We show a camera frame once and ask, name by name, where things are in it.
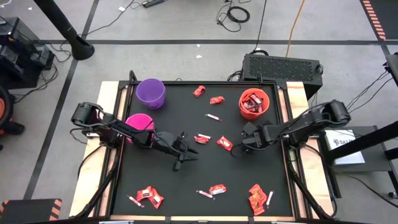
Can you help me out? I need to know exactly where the black pole stand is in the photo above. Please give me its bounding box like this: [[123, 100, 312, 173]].
[[32, 0, 96, 62]]

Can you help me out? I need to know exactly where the white paper sign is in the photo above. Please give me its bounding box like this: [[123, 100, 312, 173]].
[[324, 129, 366, 166]]

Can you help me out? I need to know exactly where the black diagonal beam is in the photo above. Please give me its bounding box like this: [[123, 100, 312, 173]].
[[326, 120, 398, 162]]

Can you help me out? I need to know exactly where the yellow power cable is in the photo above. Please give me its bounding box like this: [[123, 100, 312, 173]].
[[285, 0, 307, 58]]

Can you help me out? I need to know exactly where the black side table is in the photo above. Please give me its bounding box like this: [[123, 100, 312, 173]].
[[313, 124, 396, 174]]

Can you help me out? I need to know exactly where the pink halloween bucket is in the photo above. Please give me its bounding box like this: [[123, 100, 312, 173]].
[[124, 113, 155, 144]]

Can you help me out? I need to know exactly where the black floor cable bundle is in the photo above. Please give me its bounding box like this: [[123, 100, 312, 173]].
[[310, 70, 394, 125], [12, 43, 75, 105]]

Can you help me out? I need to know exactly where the black device on stand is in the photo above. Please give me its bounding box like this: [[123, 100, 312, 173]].
[[382, 52, 398, 87]]

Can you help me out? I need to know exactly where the black computer case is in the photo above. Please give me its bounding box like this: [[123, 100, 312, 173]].
[[241, 53, 324, 101]]

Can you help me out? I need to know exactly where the orange jack-o-lantern bucket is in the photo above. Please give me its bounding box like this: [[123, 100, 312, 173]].
[[238, 87, 271, 121]]

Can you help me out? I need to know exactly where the light wooden side board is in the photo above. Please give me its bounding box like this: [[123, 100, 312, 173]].
[[277, 81, 333, 218], [68, 80, 129, 218]]

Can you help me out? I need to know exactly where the purple halloween bucket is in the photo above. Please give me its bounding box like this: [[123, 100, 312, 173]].
[[135, 77, 167, 110]]

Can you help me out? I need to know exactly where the black mat with hazard stripes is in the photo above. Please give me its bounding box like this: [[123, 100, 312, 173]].
[[359, 0, 398, 41], [0, 198, 63, 224]]

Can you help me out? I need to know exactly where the black power strip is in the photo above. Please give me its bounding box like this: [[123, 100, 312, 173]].
[[142, 0, 165, 9]]

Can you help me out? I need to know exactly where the coiled black cable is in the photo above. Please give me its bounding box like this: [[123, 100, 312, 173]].
[[216, 0, 251, 33]]

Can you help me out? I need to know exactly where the pink marker pen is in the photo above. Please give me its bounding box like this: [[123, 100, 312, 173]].
[[127, 195, 146, 208]]

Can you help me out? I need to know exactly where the black orange wheeled machine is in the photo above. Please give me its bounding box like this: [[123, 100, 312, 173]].
[[0, 85, 25, 138]]

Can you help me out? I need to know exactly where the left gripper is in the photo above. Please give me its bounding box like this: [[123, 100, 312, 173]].
[[169, 131, 200, 172]]

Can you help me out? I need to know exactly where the black table frame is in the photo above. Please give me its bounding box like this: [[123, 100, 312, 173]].
[[74, 70, 338, 220]]

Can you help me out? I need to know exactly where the long black floor cable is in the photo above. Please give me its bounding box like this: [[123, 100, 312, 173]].
[[250, 0, 269, 54]]

